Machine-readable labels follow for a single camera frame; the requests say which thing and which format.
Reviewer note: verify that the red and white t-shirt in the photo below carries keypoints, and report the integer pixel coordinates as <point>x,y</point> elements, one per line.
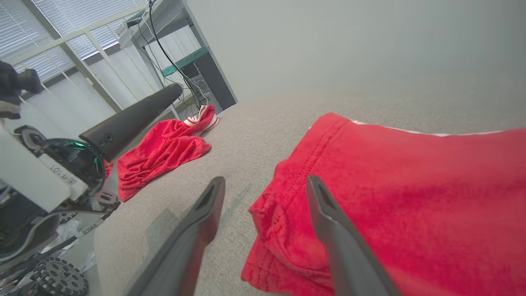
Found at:
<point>431,197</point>

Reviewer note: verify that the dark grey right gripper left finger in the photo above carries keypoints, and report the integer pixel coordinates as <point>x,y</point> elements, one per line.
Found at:
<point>185,250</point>

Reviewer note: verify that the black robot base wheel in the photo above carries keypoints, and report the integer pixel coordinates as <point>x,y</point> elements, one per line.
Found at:
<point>57,279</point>

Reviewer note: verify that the white metal rail frame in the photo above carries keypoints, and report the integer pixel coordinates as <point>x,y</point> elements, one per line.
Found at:
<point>88,32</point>

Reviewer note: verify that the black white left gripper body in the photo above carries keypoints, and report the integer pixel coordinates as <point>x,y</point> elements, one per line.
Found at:
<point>33,172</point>

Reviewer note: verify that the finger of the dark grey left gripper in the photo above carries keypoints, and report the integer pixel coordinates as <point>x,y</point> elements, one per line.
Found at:
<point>131,121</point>

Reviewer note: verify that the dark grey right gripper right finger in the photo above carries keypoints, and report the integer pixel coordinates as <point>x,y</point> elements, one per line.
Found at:
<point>345,255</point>

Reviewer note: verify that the white window blinds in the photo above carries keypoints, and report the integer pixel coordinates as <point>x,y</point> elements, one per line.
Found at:
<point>16,24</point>

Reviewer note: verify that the crumpled red white garment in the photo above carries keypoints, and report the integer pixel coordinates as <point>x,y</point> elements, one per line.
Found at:
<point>164,152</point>

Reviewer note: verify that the dark equipment rack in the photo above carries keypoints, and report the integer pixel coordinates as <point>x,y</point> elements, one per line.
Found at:
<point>213,78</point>

